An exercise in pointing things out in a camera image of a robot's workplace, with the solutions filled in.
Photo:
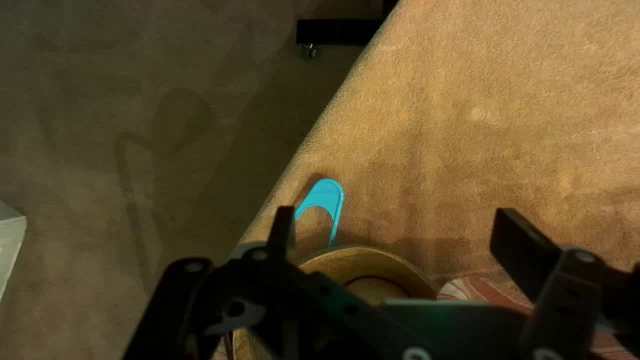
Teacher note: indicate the pale grey flat panel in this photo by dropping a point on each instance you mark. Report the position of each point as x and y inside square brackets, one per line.
[11, 247]

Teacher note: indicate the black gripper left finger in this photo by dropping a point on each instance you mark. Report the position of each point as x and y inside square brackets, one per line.
[186, 292]

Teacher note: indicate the tan straw hat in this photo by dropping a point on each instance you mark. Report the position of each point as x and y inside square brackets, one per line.
[360, 261]

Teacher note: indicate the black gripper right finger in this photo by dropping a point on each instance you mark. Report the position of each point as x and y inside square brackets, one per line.
[552, 301]

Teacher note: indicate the blue plastic hanger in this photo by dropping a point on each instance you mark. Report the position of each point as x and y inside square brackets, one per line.
[323, 196]

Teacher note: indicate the tan suede tablecloth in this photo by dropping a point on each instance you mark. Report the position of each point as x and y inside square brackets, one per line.
[467, 132]

